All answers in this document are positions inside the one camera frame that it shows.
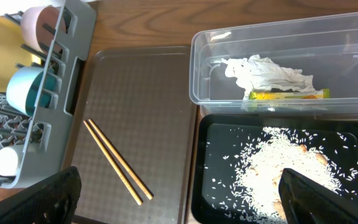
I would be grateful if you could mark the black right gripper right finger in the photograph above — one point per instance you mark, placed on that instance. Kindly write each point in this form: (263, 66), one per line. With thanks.
(305, 201)

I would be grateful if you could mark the clear plastic bin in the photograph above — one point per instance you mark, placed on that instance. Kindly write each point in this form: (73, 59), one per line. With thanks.
(324, 47)

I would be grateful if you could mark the grey plastic dishwasher rack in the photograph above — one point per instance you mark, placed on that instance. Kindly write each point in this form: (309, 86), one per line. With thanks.
(44, 135)

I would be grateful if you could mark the light blue bowl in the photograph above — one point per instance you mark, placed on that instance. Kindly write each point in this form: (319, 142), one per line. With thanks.
(22, 89)

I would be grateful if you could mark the rice food waste pile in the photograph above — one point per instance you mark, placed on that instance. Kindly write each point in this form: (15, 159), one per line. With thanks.
(243, 166)

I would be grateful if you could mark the wooden chopstick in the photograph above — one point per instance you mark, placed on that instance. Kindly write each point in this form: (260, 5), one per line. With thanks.
(114, 165)
(120, 160)

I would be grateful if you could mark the white green cup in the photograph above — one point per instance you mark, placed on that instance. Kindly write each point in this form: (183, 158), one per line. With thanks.
(10, 160)

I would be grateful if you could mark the yellow plate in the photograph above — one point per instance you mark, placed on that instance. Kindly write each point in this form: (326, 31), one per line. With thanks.
(2, 53)

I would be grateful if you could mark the brown serving tray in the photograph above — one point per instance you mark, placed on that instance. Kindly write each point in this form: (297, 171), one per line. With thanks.
(139, 98)

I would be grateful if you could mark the yellow green wrapper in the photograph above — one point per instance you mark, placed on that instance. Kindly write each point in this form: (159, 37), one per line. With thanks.
(320, 94)

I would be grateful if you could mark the crumpled white paper waste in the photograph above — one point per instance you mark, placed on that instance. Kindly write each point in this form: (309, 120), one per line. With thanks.
(262, 74)

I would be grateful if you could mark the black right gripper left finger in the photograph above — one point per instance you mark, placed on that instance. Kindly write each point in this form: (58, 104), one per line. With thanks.
(52, 200)

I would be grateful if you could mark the black tray bin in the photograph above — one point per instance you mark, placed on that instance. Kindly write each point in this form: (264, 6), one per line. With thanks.
(199, 207)

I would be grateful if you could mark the pink bowl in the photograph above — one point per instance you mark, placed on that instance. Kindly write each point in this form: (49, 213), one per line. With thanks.
(32, 23)

